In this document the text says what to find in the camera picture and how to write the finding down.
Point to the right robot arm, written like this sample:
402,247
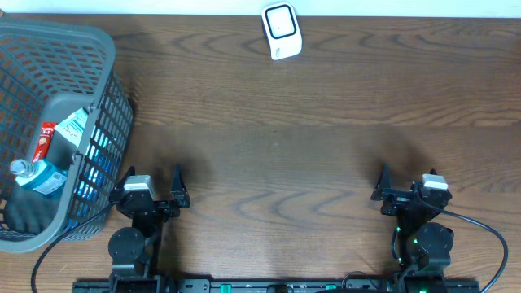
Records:
421,246

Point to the blue Oreo cookie pack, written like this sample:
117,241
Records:
88,191

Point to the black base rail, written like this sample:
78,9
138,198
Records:
350,285

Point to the blue mouthwash bottle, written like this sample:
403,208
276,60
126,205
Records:
41,176

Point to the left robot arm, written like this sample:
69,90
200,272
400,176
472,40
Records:
135,250

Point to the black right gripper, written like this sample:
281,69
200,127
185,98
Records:
397,199

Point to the grey plastic basket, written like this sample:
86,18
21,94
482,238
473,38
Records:
48,71

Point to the white green wipes pack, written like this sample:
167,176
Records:
73,127

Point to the red coffee stick sachet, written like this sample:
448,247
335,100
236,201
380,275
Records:
44,141

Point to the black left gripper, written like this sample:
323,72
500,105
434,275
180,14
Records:
180,193

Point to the white barcode scanner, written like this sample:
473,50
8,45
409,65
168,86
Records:
282,30

